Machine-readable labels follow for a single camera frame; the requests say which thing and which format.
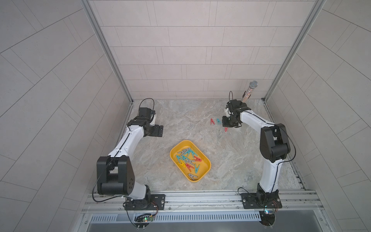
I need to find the yellow plastic storage box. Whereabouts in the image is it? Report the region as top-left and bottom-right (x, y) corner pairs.
(170, 140), (212, 183)

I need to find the teal clothespin in box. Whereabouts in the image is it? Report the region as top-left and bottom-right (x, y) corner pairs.
(176, 155), (185, 163)

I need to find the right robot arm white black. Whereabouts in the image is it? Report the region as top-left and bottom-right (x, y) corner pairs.
(222, 99), (291, 204)

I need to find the glitter microphone on black stand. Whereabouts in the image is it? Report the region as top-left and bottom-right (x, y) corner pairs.
(241, 80), (258, 103)

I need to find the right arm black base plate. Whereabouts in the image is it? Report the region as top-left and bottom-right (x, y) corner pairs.
(240, 191), (282, 210)

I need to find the left green circuit board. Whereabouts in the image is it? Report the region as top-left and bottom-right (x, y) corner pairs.
(134, 213), (156, 230)

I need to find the green circuit board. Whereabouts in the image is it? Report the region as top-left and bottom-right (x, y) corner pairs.
(259, 210), (276, 227)
(134, 213), (156, 230)

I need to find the aluminium mounting rail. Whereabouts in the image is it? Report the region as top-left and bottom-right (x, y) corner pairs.
(81, 189), (324, 214)

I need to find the right green circuit board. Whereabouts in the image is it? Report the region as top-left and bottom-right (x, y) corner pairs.
(259, 210), (276, 227)

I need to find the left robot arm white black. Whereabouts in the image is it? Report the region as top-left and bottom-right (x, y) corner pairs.
(95, 107), (163, 200)

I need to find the yellow clothespin in box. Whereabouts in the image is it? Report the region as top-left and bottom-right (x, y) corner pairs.
(178, 161), (186, 167)

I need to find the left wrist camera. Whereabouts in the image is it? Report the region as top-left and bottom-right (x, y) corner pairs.
(149, 111), (156, 126)

